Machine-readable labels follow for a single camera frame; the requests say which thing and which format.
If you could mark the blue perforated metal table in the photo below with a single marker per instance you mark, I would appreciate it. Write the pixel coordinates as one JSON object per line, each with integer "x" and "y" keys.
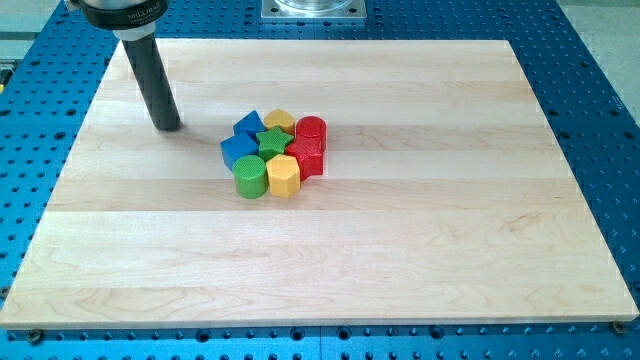
{"x": 51, "y": 90}

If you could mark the green cylinder block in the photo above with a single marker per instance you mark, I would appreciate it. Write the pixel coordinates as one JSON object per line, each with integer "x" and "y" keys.
{"x": 250, "y": 176}

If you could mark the blue cube block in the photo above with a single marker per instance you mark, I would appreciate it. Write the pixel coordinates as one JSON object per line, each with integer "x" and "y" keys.
{"x": 237, "y": 146}

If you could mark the blue triangle block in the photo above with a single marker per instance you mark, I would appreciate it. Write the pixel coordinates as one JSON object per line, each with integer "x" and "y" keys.
{"x": 251, "y": 124}

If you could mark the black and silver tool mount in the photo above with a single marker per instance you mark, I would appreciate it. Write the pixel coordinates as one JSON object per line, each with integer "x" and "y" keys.
{"x": 129, "y": 20}

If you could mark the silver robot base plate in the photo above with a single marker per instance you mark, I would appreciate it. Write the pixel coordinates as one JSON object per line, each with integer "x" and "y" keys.
{"x": 313, "y": 9}

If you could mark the red cylinder block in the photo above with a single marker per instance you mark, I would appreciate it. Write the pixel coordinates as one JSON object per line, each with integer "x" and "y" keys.
{"x": 312, "y": 127}

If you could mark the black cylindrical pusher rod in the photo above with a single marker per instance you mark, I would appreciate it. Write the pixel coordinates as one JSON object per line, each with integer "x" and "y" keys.
{"x": 148, "y": 69}

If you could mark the light wooden board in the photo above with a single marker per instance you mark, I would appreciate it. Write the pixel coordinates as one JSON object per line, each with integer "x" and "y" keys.
{"x": 445, "y": 198}

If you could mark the yellow rounded block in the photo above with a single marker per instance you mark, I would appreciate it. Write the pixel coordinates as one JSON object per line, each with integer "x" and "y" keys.
{"x": 281, "y": 119}

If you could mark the green star block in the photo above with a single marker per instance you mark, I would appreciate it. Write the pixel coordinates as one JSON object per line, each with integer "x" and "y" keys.
{"x": 272, "y": 142}

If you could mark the yellow hexagon block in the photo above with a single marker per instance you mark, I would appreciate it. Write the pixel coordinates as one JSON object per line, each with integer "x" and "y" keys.
{"x": 283, "y": 176}

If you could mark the red star block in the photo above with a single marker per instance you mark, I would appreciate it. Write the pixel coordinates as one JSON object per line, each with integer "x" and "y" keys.
{"x": 309, "y": 155}

